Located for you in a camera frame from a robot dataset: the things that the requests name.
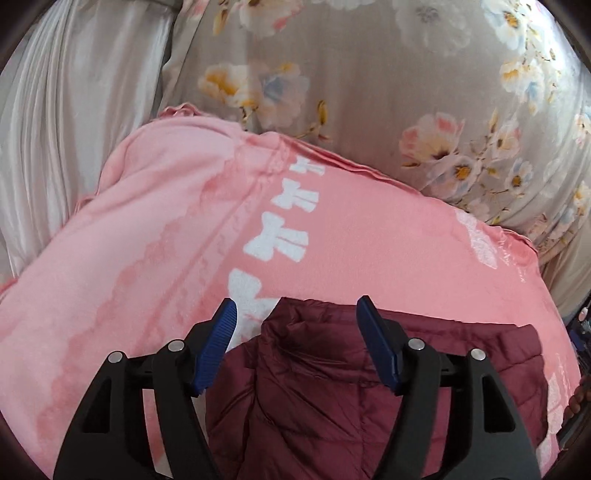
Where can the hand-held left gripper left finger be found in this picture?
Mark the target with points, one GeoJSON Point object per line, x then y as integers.
{"type": "Point", "coordinates": [217, 341]}

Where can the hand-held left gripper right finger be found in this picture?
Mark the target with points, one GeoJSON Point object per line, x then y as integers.
{"type": "Point", "coordinates": [376, 344]}

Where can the maroon quilted puffer jacket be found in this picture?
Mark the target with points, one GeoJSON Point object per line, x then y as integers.
{"type": "Point", "coordinates": [314, 406]}

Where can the pink patterned fleece blanket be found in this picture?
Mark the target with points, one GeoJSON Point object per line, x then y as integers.
{"type": "Point", "coordinates": [138, 230]}

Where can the beige cloth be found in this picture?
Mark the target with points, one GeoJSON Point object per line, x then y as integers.
{"type": "Point", "coordinates": [570, 277]}

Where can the grey floral quilt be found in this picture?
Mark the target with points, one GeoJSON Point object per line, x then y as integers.
{"type": "Point", "coordinates": [369, 92]}

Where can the white satin cloth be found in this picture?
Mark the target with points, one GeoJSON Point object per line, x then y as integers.
{"type": "Point", "coordinates": [69, 115]}

